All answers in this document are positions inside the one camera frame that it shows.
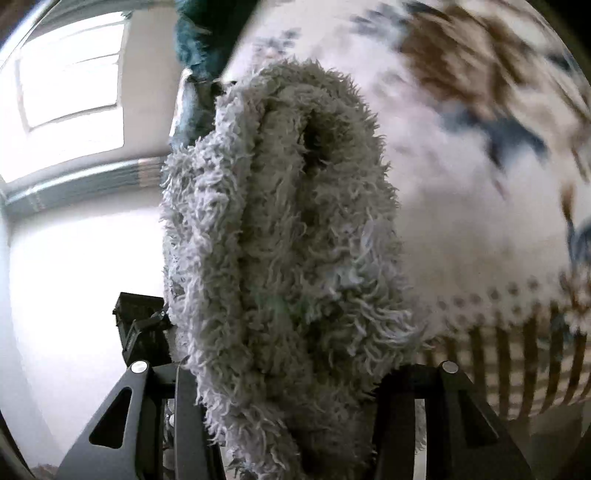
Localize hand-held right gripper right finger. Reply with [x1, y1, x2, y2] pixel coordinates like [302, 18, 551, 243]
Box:
[370, 360, 533, 480]

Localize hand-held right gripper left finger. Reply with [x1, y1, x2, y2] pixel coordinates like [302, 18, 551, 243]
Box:
[55, 360, 227, 480]

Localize grey fluffy towel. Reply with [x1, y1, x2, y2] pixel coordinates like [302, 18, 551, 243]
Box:
[159, 59, 423, 480]

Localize floral printed blanket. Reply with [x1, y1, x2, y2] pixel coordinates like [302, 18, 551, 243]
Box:
[222, 0, 591, 421]

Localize window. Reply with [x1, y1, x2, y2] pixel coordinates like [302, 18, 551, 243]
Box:
[13, 10, 136, 136]

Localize teal cloth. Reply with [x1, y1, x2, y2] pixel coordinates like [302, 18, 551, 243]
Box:
[172, 0, 260, 86]

